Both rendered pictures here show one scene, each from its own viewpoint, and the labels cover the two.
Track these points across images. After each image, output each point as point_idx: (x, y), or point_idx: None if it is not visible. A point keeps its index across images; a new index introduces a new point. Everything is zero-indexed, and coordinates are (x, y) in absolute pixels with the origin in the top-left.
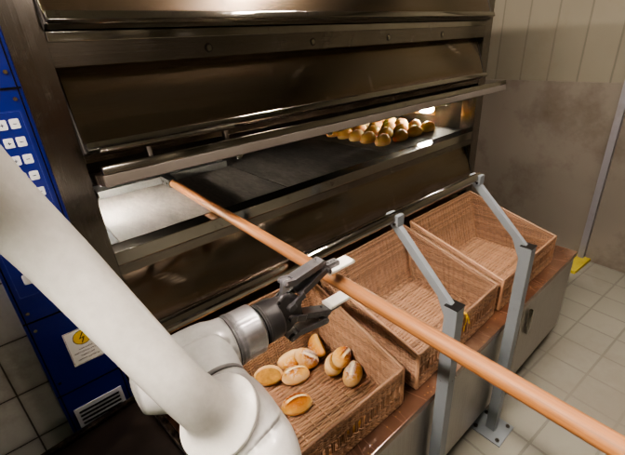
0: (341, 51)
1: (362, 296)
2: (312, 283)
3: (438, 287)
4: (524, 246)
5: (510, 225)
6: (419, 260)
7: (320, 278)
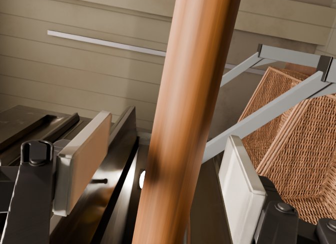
0: (0, 227)
1: (181, 32)
2: (11, 228)
3: (292, 92)
4: (258, 53)
5: (235, 68)
6: (248, 122)
7: (42, 189)
